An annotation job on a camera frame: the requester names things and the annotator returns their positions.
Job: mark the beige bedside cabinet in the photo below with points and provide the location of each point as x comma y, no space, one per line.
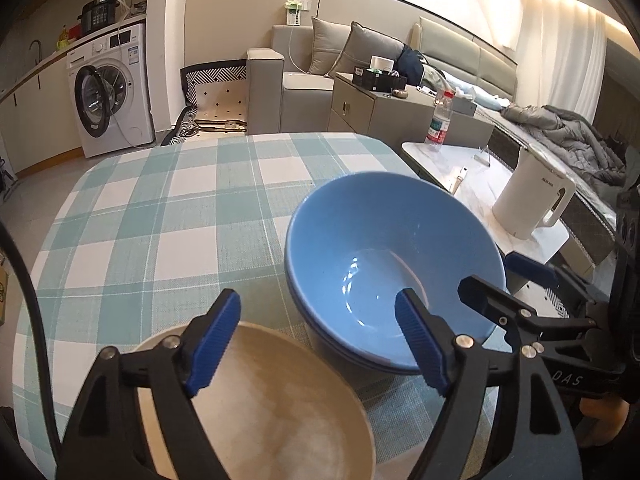
360,110

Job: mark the yellow bottle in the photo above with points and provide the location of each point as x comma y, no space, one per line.
64,40

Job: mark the grey sofa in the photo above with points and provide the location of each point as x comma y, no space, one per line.
262,90

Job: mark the dark grey cushion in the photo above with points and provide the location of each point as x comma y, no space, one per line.
365,50

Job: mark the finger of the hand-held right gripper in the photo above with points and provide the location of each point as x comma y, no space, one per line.
530,267
487,300

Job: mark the metal faucet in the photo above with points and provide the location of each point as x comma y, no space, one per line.
38,52

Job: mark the grey duvet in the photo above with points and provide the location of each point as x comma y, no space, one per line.
565,130

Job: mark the black pressure cooker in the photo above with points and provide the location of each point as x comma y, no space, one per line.
100,17

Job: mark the white marble side table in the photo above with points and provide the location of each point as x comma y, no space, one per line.
450,165

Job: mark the small brown pouch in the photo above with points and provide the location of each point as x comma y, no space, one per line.
399,93

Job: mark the white washing machine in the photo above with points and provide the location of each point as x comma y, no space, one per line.
130,90

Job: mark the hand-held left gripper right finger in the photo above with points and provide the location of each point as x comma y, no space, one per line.
420,340

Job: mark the grey tissue box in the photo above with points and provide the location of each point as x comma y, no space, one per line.
465,102

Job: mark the white lighter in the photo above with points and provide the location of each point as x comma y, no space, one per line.
460,180

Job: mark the white electric kettle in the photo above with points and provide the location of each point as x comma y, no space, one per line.
530,195

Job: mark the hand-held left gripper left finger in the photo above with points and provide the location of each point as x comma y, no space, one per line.
212,345

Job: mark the white curtain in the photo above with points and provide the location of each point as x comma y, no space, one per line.
565,60

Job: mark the light blue bowl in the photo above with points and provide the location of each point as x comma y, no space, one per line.
380,240

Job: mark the person's right hand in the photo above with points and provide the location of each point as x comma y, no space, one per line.
602,420

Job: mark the black white patterned mat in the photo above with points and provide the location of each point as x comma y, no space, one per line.
220,95

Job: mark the teal checked tablecloth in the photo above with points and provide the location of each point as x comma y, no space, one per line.
175,220

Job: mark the black box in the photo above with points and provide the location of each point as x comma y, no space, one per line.
375,80

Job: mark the bed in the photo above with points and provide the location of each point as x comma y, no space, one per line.
595,225

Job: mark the beige padded headboard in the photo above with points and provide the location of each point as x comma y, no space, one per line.
475,55

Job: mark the light grey cushion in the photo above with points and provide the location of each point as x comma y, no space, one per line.
327,45

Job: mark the beige bowl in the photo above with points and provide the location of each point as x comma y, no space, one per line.
280,420

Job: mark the plastic water bottle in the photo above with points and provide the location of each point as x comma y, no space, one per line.
439,125

